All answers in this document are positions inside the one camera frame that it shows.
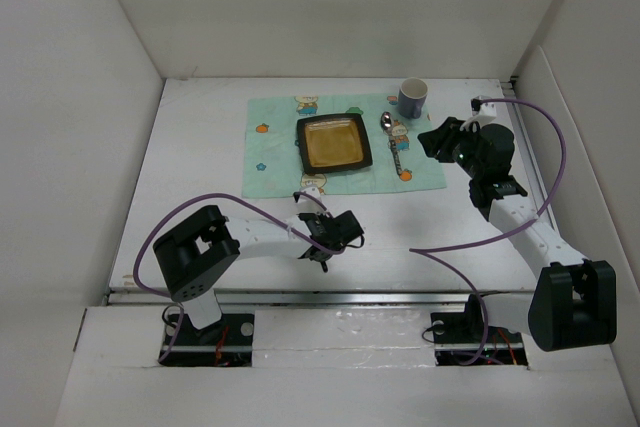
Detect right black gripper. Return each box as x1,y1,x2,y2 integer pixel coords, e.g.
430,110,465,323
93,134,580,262
417,116,485,179

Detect patterned handle metal spoon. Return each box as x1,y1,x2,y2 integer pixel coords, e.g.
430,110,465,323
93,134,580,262
380,111,403,177

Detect purple white cup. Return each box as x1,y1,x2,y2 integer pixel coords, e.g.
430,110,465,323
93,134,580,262
397,78,428,119

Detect black square plate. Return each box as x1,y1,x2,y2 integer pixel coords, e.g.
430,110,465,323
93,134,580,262
296,113,373,175

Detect green cartoon cloth placemat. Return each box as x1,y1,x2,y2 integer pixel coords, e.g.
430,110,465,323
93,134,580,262
242,93,446,198

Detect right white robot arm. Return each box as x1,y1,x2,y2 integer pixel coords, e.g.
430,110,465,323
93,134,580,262
418,117,617,352

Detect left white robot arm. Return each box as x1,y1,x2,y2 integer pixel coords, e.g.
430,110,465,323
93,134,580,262
153,206,364,344

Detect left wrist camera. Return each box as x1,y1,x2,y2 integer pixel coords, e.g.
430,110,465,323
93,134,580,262
293,185,328,214

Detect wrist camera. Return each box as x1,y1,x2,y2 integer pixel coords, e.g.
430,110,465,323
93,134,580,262
460,96,497,131
293,185,328,214

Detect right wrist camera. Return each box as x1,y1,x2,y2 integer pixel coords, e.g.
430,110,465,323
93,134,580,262
460,96,497,131

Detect aluminium rail frame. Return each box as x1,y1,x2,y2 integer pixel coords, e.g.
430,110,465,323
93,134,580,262
108,78,536,303

